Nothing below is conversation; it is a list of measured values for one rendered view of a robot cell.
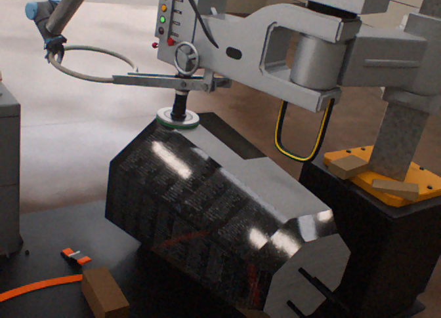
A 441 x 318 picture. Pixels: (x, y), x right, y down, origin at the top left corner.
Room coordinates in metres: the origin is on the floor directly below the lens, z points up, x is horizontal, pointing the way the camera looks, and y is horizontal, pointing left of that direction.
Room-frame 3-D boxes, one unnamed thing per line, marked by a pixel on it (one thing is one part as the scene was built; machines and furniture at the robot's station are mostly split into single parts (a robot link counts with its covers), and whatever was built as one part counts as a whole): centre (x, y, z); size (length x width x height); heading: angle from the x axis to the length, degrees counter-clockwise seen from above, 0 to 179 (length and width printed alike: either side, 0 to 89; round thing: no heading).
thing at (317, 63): (2.04, -0.31, 1.34); 0.19 x 0.19 x 0.20
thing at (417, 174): (2.40, -0.85, 0.76); 0.49 x 0.49 x 0.05; 39
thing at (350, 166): (2.28, -0.62, 0.81); 0.20 x 0.10 x 0.05; 137
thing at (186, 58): (2.23, 0.21, 1.20); 0.15 x 0.10 x 0.15; 57
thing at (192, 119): (2.39, 0.25, 0.84); 0.21 x 0.21 x 0.01
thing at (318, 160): (2.40, -0.85, 0.37); 0.66 x 0.66 x 0.74; 39
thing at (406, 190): (2.16, -0.83, 0.80); 0.20 x 0.10 x 0.05; 77
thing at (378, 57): (2.29, -0.68, 1.36); 0.74 x 0.34 x 0.25; 124
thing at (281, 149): (2.03, -0.31, 1.05); 0.23 x 0.03 x 0.32; 57
